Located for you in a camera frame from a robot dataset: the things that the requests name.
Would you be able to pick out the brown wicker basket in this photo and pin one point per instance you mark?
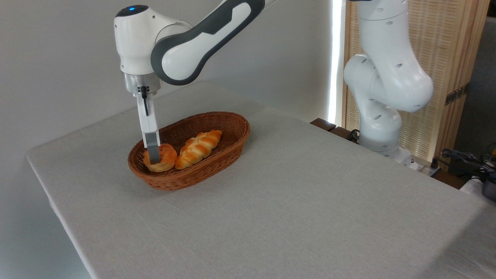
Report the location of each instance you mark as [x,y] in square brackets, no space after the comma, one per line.
[217,155]

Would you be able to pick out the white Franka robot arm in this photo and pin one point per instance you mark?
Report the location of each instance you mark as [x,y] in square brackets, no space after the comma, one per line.
[186,50]

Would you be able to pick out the round knotted bread roll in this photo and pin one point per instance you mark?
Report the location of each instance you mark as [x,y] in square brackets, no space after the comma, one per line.
[168,159]

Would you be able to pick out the dark wooden furniture piece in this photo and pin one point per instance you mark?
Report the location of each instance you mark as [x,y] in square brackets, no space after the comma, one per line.
[323,124]

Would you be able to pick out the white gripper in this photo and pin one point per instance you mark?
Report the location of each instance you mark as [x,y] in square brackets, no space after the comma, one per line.
[149,116]

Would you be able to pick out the long braided bread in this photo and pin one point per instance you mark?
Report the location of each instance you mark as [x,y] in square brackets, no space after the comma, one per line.
[198,149]

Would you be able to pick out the dark metal screen hinge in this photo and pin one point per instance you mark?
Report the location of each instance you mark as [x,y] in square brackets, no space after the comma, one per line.
[457,94]

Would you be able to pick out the light grey tablecloth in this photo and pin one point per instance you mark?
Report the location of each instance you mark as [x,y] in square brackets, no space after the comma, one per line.
[290,201]

